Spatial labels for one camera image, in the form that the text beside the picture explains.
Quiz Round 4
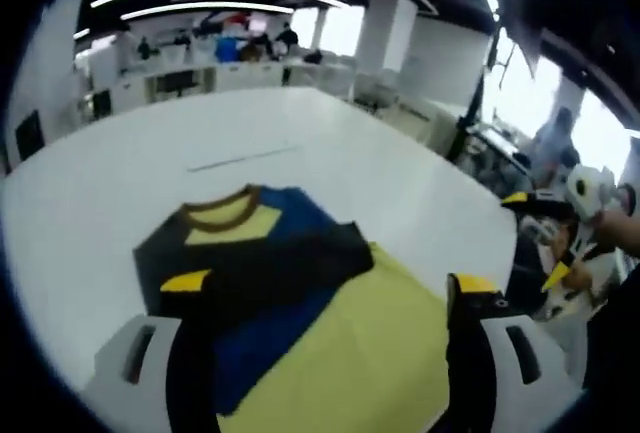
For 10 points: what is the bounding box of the red blue wall graphic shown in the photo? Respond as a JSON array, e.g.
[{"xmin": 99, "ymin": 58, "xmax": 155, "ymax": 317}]
[{"xmin": 202, "ymin": 10, "xmax": 251, "ymax": 28}]

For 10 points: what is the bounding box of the white desk row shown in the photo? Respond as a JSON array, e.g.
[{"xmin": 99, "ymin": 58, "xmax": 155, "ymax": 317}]
[{"xmin": 117, "ymin": 60, "xmax": 361, "ymax": 104}]

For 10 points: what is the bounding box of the black office chair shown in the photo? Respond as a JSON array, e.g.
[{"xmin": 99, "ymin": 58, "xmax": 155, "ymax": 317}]
[{"xmin": 159, "ymin": 71, "xmax": 194, "ymax": 97}]

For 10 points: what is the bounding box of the blue container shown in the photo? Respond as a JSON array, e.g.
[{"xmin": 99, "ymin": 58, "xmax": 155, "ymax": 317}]
[{"xmin": 215, "ymin": 35, "xmax": 239, "ymax": 62}]

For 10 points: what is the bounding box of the person's dark clothing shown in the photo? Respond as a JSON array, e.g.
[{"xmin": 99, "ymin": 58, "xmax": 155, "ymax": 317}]
[{"xmin": 582, "ymin": 247, "xmax": 640, "ymax": 397}]

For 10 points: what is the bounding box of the yellow blue grey garment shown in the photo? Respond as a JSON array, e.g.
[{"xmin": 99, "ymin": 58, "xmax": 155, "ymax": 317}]
[{"xmin": 132, "ymin": 182, "xmax": 454, "ymax": 433}]

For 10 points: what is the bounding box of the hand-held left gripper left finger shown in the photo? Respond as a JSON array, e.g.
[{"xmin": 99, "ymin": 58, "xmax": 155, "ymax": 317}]
[{"xmin": 82, "ymin": 268, "xmax": 221, "ymax": 433}]

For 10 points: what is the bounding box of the black cabinet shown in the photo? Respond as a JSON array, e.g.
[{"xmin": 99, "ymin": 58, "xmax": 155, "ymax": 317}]
[{"xmin": 14, "ymin": 109, "xmax": 45, "ymax": 160}]

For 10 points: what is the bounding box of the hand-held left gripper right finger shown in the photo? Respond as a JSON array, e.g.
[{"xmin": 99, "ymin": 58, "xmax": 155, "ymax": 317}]
[{"xmin": 439, "ymin": 272, "xmax": 584, "ymax": 433}]

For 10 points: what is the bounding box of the white square pillar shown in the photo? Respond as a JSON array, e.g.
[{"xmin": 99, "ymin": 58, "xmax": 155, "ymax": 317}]
[
  {"xmin": 12, "ymin": 0, "xmax": 86, "ymax": 154},
  {"xmin": 357, "ymin": 0, "xmax": 419, "ymax": 100}
]

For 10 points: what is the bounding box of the person's right hand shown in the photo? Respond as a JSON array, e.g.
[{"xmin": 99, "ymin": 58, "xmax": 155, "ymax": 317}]
[{"xmin": 594, "ymin": 205, "xmax": 630, "ymax": 243}]

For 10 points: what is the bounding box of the dark hanging screen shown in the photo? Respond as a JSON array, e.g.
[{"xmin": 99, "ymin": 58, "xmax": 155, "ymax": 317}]
[{"xmin": 499, "ymin": 27, "xmax": 544, "ymax": 77}]

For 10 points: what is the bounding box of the black tripod stand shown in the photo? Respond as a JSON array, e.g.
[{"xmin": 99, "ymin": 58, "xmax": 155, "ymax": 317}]
[{"xmin": 446, "ymin": 27, "xmax": 501, "ymax": 164}]

